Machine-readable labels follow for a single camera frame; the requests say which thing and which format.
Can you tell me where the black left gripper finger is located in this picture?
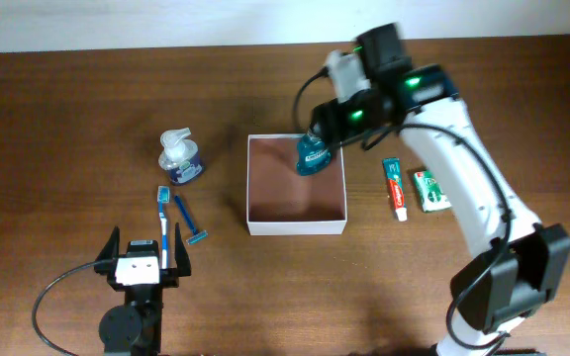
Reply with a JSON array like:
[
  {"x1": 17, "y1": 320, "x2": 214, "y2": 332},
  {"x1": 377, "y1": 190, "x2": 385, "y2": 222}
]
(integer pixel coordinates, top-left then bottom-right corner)
[
  {"x1": 174, "y1": 222, "x2": 192, "y2": 277},
  {"x1": 94, "y1": 226, "x2": 120, "y2": 273}
]

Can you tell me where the blue razor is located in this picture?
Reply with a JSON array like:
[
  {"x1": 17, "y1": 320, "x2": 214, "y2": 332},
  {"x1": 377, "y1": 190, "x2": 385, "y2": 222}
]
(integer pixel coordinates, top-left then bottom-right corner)
[{"x1": 173, "y1": 195, "x2": 208, "y2": 245}]

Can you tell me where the teal mouthwash bottle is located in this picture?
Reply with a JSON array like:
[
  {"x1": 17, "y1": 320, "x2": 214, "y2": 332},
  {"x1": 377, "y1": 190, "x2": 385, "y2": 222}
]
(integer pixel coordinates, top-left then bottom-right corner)
[{"x1": 296, "y1": 132, "x2": 332, "y2": 176}]

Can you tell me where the blue white toothbrush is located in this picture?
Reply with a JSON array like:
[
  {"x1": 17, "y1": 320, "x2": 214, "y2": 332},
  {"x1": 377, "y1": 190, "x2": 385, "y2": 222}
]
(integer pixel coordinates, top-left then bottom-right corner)
[{"x1": 157, "y1": 186, "x2": 170, "y2": 269}]

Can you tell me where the green white toothpaste tube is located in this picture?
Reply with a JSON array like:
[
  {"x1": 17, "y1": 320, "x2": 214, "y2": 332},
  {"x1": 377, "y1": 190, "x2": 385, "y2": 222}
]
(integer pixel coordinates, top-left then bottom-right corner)
[{"x1": 383, "y1": 157, "x2": 408, "y2": 222}]

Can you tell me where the white cardboard box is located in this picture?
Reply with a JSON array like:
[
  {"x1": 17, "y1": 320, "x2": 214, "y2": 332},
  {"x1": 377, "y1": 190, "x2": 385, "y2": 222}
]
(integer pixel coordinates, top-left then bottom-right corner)
[{"x1": 245, "y1": 133, "x2": 348, "y2": 236}]

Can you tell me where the purple hand soap pump bottle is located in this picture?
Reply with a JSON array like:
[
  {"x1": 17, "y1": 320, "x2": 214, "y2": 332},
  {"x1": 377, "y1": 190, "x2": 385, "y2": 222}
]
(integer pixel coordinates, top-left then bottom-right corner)
[{"x1": 158, "y1": 128, "x2": 205, "y2": 185}]

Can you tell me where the green white soap box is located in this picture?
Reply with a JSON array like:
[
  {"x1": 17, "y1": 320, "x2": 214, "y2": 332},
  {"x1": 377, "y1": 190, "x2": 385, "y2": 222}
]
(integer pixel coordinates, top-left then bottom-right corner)
[{"x1": 413, "y1": 170, "x2": 451, "y2": 213}]

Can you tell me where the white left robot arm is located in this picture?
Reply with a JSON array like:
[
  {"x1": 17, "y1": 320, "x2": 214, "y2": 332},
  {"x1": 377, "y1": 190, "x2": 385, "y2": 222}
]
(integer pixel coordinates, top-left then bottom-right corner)
[{"x1": 94, "y1": 225, "x2": 192, "y2": 355}]

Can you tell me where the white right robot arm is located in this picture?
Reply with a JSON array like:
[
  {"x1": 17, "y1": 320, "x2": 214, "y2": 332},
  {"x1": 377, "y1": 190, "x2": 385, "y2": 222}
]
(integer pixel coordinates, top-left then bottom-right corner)
[{"x1": 297, "y1": 23, "x2": 570, "y2": 355}]

